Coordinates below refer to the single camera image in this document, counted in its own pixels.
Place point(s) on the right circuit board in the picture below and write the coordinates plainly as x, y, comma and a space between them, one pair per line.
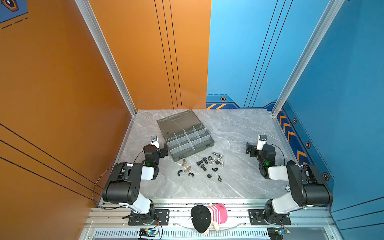
277, 234

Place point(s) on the aluminium rail frame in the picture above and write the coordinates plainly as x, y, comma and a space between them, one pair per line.
111, 223

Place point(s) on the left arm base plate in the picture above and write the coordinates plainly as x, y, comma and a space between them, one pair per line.
158, 216

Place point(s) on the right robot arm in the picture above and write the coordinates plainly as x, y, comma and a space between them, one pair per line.
308, 188

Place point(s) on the left aluminium corner post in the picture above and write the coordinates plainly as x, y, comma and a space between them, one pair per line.
104, 49

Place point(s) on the circuit board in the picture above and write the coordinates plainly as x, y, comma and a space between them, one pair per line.
148, 233
277, 234

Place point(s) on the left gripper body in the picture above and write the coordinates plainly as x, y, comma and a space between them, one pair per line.
162, 150

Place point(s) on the round floor marker right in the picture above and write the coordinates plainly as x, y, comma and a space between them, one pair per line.
287, 188

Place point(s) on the aluminium corner post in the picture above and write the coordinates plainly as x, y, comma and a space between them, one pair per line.
104, 49
318, 34

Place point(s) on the grey plastic organizer box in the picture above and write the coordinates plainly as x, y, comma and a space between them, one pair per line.
185, 135

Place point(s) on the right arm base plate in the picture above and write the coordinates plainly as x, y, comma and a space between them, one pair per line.
259, 217

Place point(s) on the left circuit board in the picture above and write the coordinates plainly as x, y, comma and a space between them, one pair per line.
148, 233

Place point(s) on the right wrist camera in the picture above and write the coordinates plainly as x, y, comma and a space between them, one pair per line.
262, 140

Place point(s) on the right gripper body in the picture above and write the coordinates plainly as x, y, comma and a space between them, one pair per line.
251, 148

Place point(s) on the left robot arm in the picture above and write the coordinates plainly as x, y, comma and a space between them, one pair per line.
123, 185

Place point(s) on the right aluminium corner post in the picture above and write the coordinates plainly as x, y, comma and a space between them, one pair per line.
318, 34

